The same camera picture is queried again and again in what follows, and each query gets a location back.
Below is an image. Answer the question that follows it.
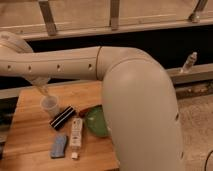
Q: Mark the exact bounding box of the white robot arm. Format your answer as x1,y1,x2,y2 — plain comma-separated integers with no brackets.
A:
0,31,185,171

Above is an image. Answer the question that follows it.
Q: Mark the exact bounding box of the clear plastic cup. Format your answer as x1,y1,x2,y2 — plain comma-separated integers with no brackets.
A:
40,96,60,118

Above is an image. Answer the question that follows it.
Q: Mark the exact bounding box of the red object behind bowl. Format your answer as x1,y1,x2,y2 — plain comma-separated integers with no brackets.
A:
78,108,90,118

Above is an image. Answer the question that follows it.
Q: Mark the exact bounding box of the white remote controller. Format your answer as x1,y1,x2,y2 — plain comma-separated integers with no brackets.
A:
69,117,83,149

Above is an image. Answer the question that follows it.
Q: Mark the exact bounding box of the green bowl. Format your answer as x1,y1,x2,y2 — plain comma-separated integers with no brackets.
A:
85,105,109,138

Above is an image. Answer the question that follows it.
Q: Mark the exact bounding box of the blue sponge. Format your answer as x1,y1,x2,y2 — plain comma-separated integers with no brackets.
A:
50,134,67,159

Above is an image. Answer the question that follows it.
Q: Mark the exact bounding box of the small white cube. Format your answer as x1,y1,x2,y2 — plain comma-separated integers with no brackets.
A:
71,152,79,159

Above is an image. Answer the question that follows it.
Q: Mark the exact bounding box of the clear bottle on ledge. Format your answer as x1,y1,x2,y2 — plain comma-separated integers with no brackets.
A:
181,52,197,73

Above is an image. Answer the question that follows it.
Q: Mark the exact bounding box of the black cable on floor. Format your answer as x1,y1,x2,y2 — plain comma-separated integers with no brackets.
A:
203,149,213,171

